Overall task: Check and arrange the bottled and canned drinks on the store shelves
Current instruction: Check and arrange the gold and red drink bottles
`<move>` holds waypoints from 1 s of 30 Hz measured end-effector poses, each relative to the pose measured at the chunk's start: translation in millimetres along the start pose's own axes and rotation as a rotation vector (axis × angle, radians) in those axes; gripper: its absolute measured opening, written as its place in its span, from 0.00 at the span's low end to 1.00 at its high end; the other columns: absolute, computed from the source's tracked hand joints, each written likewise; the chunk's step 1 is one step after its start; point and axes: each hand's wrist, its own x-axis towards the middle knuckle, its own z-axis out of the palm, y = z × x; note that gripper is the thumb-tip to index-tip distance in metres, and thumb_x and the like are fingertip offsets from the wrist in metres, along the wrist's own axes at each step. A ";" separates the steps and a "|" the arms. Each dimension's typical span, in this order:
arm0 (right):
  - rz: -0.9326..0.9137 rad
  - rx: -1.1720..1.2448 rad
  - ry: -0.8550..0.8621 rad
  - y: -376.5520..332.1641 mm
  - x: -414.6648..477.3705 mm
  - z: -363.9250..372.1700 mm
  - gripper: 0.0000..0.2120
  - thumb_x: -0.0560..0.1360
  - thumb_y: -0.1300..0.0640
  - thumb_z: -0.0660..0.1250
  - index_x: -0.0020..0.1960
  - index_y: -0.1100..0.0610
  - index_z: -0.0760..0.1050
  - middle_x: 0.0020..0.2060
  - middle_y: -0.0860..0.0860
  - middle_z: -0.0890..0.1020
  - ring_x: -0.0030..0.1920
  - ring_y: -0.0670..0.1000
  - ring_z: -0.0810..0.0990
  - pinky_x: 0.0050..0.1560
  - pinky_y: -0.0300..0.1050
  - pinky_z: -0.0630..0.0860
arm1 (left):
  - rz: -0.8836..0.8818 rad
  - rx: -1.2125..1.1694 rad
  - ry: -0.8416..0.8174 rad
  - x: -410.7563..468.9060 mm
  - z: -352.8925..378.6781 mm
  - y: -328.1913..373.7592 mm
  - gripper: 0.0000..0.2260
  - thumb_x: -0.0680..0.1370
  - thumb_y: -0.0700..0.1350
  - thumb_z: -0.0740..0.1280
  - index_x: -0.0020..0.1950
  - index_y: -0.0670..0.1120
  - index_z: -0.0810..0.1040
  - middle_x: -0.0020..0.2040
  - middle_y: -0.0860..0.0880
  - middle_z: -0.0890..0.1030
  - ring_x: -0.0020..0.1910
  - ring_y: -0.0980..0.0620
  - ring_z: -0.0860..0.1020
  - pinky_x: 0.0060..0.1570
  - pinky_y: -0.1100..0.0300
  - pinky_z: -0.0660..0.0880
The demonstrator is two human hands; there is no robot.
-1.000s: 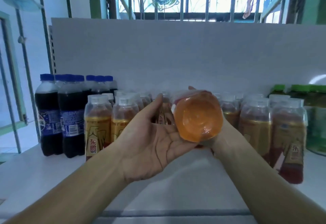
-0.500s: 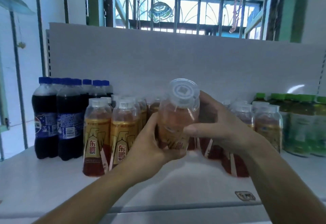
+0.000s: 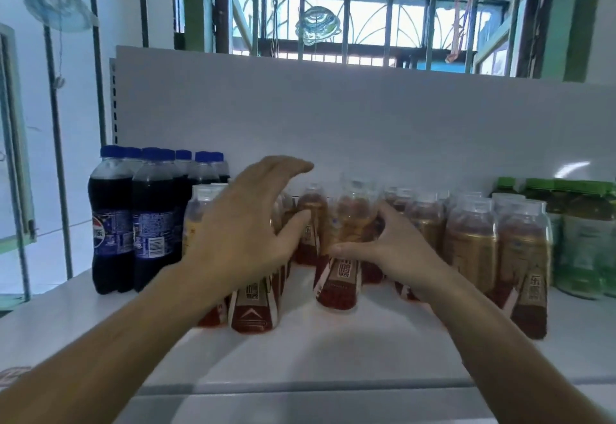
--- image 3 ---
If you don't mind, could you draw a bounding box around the barred window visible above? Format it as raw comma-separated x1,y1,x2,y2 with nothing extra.
173,0,579,78

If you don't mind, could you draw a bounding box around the group of blue-capped cola bottles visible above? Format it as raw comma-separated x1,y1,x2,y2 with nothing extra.
87,144,232,296

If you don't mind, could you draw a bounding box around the pink hanging cloth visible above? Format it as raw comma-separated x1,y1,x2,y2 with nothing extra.
445,9,477,66

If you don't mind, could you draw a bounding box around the person's left hand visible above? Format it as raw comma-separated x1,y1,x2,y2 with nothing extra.
181,155,316,290

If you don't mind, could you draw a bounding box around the round glass hanging disc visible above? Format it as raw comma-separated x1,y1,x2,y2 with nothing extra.
23,0,99,35
295,5,344,48

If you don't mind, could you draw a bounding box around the person's right forearm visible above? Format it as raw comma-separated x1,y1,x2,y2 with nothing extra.
428,269,612,424

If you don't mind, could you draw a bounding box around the row of green-capped bottles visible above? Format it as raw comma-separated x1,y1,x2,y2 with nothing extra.
492,175,616,301

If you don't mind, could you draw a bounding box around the gold red drink bottle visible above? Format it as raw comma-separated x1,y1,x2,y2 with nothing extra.
314,181,379,313

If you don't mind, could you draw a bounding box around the person's left forearm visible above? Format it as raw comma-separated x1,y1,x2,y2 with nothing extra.
0,263,227,424

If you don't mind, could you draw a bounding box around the white metal shelf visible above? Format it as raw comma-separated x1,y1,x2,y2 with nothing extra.
0,45,616,424

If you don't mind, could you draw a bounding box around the row of amber drink bottles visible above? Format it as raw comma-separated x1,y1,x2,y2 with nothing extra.
182,178,556,341

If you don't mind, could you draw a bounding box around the person's right hand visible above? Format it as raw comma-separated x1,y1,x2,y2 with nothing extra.
325,201,461,301

